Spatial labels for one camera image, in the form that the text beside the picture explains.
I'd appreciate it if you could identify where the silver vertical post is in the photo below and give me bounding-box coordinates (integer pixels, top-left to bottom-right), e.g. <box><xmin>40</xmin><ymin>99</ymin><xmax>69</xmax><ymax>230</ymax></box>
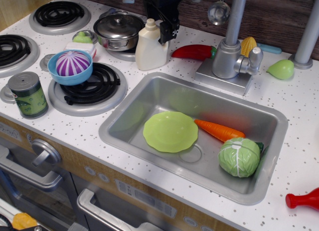
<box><xmin>289</xmin><ymin>0</ymin><xmax>319</xmax><ymax>70</ymax></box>

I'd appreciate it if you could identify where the orange toy carrot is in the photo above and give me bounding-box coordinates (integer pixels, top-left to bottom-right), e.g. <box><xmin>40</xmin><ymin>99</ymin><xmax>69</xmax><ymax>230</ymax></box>
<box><xmin>194</xmin><ymin>119</ymin><xmax>246</xmax><ymax>142</ymax></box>

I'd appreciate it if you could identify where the silver toy faucet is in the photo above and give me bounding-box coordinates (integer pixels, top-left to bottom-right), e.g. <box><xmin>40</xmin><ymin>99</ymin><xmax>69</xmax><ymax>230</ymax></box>
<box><xmin>195</xmin><ymin>0</ymin><xmax>263</xmax><ymax>95</ymax></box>

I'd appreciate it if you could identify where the yellow toy corn cob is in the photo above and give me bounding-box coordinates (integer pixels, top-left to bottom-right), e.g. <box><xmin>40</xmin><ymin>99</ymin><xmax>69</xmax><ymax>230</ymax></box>
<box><xmin>241</xmin><ymin>36</ymin><xmax>257</xmax><ymax>57</ymax></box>

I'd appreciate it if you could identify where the black burner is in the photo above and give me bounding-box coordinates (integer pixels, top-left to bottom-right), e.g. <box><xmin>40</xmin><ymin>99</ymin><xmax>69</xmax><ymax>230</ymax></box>
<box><xmin>48</xmin><ymin>63</ymin><xmax>128</xmax><ymax>117</ymax></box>
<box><xmin>0</xmin><ymin>34</ymin><xmax>40</xmax><ymax>78</ymax></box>
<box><xmin>29</xmin><ymin>1</ymin><xmax>91</xmax><ymax>35</ymax></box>
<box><xmin>99</xmin><ymin>11</ymin><xmax>159</xmax><ymax>62</ymax></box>

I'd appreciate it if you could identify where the front left black burner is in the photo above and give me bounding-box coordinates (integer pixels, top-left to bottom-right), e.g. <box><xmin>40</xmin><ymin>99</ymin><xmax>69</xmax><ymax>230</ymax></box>
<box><xmin>0</xmin><ymin>34</ymin><xmax>40</xmax><ymax>78</ymax></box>

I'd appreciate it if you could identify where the back right black burner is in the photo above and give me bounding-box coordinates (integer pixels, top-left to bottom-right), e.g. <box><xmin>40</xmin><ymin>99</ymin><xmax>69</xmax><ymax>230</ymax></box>
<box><xmin>99</xmin><ymin>11</ymin><xmax>159</xmax><ymax>62</ymax></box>

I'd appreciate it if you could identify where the silver dishwasher door handle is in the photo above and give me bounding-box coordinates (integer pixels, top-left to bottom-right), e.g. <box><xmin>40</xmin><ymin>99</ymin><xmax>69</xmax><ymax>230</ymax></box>
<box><xmin>77</xmin><ymin>189</ymin><xmax>161</xmax><ymax>231</ymax></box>

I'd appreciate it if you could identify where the red toy bottle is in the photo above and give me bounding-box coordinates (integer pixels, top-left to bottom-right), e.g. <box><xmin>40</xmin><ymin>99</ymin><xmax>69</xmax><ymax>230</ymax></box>
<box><xmin>285</xmin><ymin>188</ymin><xmax>319</xmax><ymax>211</ymax></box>

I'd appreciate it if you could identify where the green toy cabbage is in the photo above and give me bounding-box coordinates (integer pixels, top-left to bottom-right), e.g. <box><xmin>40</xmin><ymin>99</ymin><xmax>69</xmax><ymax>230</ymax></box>
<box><xmin>218</xmin><ymin>138</ymin><xmax>261</xmax><ymax>178</ymax></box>

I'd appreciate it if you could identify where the white and red toy sponge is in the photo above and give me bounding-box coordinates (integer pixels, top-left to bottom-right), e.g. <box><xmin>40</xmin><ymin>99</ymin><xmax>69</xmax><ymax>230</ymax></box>
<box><xmin>64</xmin><ymin>42</ymin><xmax>97</xmax><ymax>58</ymax></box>

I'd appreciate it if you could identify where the silver oven door handle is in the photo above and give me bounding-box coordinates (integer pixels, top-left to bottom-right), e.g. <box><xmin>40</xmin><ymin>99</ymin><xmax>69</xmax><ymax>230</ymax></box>
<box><xmin>0</xmin><ymin>145</ymin><xmax>63</xmax><ymax>192</ymax></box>

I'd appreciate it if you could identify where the green labelled tin can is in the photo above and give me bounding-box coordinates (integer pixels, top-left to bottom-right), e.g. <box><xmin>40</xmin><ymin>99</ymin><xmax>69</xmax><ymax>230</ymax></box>
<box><xmin>7</xmin><ymin>71</ymin><xmax>48</xmax><ymax>119</ymax></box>

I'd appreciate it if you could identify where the blue plastic bowl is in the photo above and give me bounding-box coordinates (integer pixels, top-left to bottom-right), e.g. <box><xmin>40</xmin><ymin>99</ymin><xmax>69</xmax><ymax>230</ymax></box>
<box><xmin>47</xmin><ymin>50</ymin><xmax>93</xmax><ymax>86</ymax></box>

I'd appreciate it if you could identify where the green toy pear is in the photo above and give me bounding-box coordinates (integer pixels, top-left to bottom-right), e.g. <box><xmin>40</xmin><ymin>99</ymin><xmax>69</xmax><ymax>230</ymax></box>
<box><xmin>267</xmin><ymin>59</ymin><xmax>295</xmax><ymax>80</ymax></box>

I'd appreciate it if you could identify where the cream detergent bottle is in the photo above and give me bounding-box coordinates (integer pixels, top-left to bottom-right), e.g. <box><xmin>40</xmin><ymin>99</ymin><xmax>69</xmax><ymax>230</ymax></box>
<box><xmin>135</xmin><ymin>18</ymin><xmax>169</xmax><ymax>71</ymax></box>

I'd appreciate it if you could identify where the light blue utensil handle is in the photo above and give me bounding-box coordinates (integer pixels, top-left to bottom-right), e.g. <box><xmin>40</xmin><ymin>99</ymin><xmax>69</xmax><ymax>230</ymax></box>
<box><xmin>257</xmin><ymin>43</ymin><xmax>282</xmax><ymax>54</ymax></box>

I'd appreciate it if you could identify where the back left black burner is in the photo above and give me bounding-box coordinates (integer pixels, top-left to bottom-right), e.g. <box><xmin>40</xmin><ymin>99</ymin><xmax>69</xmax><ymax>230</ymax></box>
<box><xmin>29</xmin><ymin>1</ymin><xmax>91</xmax><ymax>35</ymax></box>

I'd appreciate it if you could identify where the hanging steel ladle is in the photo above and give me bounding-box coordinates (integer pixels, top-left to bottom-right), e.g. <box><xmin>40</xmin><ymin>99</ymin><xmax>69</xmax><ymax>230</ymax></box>
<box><xmin>207</xmin><ymin>0</ymin><xmax>230</xmax><ymax>25</ymax></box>

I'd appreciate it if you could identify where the front right black burner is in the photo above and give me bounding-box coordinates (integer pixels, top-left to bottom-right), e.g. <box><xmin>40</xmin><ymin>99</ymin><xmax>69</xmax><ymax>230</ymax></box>
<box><xmin>48</xmin><ymin>63</ymin><xmax>128</xmax><ymax>117</ymax></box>

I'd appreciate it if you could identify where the steel pot with lid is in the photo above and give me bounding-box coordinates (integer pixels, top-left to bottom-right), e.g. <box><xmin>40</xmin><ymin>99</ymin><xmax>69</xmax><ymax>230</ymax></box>
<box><xmin>93</xmin><ymin>13</ymin><xmax>145</xmax><ymax>51</ymax></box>

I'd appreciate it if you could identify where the silver oven knob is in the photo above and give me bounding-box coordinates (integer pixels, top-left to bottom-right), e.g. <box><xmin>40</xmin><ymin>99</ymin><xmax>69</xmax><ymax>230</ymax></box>
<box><xmin>31</xmin><ymin>139</ymin><xmax>62</xmax><ymax>167</ymax></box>

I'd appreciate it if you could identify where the red toy chili pepper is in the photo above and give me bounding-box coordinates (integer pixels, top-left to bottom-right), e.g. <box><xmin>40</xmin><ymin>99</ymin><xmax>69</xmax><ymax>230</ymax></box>
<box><xmin>171</xmin><ymin>44</ymin><xmax>217</xmax><ymax>61</ymax></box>

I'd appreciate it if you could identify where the silver metal sink basin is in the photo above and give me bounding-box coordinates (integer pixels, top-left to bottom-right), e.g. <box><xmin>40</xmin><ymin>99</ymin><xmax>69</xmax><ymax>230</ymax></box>
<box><xmin>99</xmin><ymin>72</ymin><xmax>288</xmax><ymax>205</ymax></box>

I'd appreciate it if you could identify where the purple striped toy onion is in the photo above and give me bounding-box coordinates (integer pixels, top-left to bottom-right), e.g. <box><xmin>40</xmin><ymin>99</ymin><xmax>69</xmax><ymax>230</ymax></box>
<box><xmin>56</xmin><ymin>51</ymin><xmax>91</xmax><ymax>76</ymax></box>

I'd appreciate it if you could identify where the yellow and black object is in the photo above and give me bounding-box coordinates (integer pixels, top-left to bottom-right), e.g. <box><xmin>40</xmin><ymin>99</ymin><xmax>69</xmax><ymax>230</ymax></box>
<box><xmin>0</xmin><ymin>213</ymin><xmax>38</xmax><ymax>231</ymax></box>

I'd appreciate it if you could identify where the green toy vegetable piece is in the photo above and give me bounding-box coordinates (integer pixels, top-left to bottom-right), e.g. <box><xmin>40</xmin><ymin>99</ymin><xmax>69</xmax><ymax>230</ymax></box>
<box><xmin>72</xmin><ymin>31</ymin><xmax>93</xmax><ymax>43</ymax></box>

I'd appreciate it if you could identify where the light green plastic plate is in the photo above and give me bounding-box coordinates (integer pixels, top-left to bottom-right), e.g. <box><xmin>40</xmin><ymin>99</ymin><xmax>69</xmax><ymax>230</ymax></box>
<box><xmin>143</xmin><ymin>111</ymin><xmax>198</xmax><ymax>153</ymax></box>

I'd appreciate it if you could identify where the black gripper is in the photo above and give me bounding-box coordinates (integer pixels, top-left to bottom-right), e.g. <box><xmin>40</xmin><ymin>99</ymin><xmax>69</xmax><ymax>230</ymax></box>
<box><xmin>143</xmin><ymin>0</ymin><xmax>182</xmax><ymax>44</ymax></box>

